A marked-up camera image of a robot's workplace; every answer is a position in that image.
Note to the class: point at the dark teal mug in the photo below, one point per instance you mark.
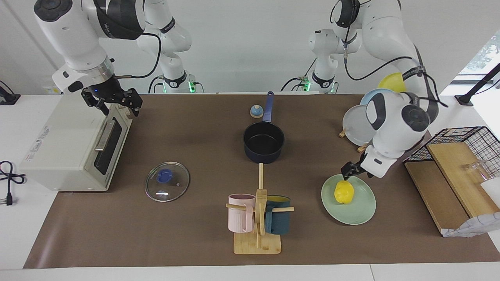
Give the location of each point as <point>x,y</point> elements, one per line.
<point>279,224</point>

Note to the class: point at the grey plate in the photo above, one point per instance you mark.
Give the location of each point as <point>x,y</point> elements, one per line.
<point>353,125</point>

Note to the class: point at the yellow plate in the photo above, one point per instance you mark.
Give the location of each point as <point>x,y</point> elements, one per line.
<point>390,82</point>

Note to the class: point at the light green plate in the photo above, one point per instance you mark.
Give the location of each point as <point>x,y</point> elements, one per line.
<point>351,212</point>

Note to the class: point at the light blue plate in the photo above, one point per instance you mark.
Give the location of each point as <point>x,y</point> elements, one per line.
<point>369,97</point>

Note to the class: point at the clear glass cup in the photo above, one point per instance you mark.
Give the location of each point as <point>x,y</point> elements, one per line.
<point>478,171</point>

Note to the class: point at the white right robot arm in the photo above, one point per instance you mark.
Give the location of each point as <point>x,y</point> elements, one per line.
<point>70,35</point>

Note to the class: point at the round blue kitchen timer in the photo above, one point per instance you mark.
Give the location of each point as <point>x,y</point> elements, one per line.
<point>256,113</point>

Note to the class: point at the brown paper table mat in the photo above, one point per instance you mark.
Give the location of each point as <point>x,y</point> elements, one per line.
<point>195,136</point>

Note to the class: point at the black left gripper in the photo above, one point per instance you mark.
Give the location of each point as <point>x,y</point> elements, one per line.
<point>358,168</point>

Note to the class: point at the pink mug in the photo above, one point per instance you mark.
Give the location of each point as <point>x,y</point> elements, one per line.
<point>240,218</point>

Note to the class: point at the wooden plate rack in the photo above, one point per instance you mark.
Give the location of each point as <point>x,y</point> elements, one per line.
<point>362,148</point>

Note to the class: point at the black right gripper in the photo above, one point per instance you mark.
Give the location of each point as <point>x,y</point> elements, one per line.
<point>107,89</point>

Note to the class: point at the white wall socket box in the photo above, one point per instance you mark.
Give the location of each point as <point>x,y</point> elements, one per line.
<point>49,90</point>

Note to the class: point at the black camera stand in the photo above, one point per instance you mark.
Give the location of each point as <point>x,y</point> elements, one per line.
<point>9,99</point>
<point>465,99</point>

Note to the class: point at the wooden mug tree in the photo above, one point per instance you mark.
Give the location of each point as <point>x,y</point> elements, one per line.
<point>258,246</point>

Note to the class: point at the yellow lemon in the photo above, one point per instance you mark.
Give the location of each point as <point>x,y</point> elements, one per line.
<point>343,193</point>

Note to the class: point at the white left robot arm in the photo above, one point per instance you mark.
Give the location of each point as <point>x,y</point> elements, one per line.
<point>390,128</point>

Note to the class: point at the glass pot lid blue knob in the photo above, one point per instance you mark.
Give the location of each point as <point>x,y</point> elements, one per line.
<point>164,176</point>

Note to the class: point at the beige toaster oven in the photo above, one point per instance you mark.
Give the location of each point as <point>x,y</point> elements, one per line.
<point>66,136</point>

